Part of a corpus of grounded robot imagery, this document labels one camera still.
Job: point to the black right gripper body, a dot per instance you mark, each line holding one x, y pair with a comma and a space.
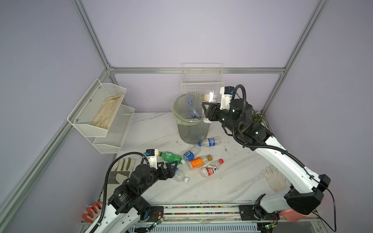
221, 115

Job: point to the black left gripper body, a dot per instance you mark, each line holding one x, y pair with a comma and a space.
158, 174

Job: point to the clear bottle blue label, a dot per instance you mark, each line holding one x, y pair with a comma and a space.
180, 176

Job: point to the large crushed blue label bottle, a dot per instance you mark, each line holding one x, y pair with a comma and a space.
194, 110

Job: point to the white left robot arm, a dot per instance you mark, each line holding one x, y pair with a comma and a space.
126, 206

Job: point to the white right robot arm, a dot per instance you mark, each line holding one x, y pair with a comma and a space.
306, 190

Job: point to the green lined trash bin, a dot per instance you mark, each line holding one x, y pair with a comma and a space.
188, 112

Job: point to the blue label bottle near bin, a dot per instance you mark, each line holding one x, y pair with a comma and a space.
210, 142

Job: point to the green soda bottle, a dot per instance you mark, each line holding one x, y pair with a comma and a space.
171, 157

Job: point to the potted green succulent plant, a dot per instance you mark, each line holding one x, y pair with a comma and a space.
258, 117

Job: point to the small blue label bottle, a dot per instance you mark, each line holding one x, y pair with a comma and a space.
190, 154

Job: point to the orange label bottle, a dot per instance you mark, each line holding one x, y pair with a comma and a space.
200, 161

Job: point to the red white label bottle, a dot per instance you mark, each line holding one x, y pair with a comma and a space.
212, 168

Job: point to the orange white work glove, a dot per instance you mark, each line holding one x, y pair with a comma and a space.
92, 212

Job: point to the beige cloth in shelf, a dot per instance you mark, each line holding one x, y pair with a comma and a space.
107, 112

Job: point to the white knit glove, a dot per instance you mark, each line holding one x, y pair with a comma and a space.
277, 181

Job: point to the white two-tier mesh shelf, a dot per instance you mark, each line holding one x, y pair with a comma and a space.
104, 141

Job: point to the pink watering can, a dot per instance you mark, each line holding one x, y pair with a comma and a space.
292, 215

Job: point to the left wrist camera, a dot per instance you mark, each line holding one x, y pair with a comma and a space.
152, 155

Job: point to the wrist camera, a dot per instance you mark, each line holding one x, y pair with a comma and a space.
226, 97
152, 155

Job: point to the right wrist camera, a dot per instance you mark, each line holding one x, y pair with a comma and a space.
226, 97

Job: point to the white wire wall basket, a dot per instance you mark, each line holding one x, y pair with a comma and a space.
198, 77

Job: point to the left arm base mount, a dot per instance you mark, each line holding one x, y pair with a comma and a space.
152, 214

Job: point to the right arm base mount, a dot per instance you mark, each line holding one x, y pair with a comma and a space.
252, 212

